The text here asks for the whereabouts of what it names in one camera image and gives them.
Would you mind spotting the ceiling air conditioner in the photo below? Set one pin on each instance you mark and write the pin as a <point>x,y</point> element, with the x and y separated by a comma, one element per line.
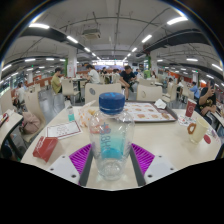
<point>91,34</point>

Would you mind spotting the cream chair with round hole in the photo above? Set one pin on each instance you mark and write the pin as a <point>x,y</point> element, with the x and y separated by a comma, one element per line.
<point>148,94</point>
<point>95,91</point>

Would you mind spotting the printed sticker sheet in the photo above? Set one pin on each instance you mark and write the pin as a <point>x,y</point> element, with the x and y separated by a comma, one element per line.
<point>184,120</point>

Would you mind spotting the clear blue-capped water bottle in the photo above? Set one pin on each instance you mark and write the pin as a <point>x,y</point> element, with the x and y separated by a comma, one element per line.
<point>111,133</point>

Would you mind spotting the crumpled white napkin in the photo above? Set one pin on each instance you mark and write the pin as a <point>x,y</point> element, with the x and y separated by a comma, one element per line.
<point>160,104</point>

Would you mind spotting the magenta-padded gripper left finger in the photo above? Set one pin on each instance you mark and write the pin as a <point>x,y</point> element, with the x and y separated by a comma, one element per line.
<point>63,168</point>

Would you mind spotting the flat round red coaster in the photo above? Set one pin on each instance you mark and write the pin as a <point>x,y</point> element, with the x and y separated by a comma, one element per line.
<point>207,139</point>

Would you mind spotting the pink bag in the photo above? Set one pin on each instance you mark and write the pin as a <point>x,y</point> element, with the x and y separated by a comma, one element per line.
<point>30,123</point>

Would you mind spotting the ceiling lights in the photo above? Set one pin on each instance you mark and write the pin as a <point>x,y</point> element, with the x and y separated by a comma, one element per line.
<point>176,20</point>

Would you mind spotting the cream neighbouring table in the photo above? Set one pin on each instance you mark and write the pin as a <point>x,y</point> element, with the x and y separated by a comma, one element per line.
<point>218,117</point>
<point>10,125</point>

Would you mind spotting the red paper cup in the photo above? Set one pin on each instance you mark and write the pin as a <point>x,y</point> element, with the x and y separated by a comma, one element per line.
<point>190,108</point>

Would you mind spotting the crumpled food wrapper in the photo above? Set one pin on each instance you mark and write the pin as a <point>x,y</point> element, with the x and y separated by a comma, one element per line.
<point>85,115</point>

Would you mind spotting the small clear sanitizer bottle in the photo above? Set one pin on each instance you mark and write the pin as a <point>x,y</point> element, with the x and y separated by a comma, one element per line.
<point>70,113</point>

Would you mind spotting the white printed card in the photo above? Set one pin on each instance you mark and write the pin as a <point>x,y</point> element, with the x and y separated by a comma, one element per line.
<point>63,130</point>

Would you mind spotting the red packet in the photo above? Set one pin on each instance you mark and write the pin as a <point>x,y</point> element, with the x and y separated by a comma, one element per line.
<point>45,148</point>

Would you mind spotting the brown food tray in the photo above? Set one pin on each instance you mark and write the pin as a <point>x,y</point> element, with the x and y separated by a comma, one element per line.
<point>150,113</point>

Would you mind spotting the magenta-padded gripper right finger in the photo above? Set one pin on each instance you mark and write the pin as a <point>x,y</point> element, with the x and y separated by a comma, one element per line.
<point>160,168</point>

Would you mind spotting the person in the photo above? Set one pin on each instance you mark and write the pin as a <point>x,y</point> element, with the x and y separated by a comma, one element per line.
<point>206,98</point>
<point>127,78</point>
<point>56,83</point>
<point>20,95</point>
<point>93,76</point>

